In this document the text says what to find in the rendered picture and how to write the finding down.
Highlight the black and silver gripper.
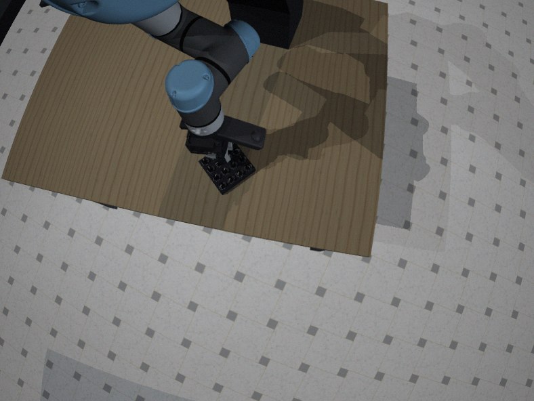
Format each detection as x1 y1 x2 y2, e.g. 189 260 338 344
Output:
180 120 232 164

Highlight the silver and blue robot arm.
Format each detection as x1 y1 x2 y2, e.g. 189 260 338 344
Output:
42 0 266 150

